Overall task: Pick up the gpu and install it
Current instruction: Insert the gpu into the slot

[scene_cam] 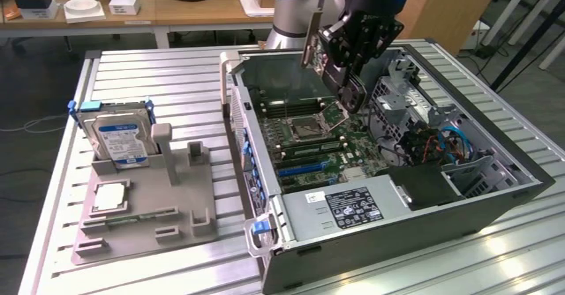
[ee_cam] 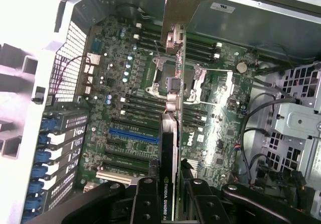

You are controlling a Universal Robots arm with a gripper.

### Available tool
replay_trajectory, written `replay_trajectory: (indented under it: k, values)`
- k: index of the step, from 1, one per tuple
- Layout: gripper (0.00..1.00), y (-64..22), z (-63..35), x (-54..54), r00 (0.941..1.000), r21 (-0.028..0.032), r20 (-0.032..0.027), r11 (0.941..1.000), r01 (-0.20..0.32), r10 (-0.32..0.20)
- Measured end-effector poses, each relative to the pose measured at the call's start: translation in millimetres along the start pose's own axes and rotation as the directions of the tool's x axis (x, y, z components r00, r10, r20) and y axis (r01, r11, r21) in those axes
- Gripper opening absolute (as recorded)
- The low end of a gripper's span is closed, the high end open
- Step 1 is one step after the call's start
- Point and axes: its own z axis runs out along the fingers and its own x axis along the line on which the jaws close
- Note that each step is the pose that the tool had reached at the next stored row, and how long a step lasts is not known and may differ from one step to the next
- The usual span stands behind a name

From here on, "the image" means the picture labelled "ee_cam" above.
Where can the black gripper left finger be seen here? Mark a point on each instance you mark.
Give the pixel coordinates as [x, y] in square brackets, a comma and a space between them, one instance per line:
[145, 204]

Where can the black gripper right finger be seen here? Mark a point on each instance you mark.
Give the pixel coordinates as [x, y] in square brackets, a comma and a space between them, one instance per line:
[205, 209]

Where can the white expansion slot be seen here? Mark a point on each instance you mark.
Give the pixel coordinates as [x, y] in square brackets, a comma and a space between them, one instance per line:
[113, 176]

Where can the blue expansion slot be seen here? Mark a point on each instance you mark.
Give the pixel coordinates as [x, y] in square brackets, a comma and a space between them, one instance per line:
[133, 136]

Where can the green motherboard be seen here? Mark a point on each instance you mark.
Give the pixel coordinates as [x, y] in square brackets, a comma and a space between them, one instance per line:
[225, 133]

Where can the metal disk bay cage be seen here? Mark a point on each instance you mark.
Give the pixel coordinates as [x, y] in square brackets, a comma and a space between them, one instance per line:
[296, 118]

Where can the CPU socket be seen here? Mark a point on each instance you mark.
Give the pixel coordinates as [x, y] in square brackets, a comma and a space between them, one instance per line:
[165, 75]

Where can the metal socket cover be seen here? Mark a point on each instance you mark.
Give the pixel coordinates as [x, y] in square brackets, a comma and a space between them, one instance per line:
[199, 75]

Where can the silver coin battery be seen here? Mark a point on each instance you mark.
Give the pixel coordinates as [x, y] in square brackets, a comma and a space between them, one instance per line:
[242, 67]

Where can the metal locking lever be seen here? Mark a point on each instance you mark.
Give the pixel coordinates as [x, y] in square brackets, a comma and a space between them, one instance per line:
[157, 49]

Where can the black open PC case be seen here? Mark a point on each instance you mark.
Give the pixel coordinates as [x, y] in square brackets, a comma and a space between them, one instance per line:
[276, 20]

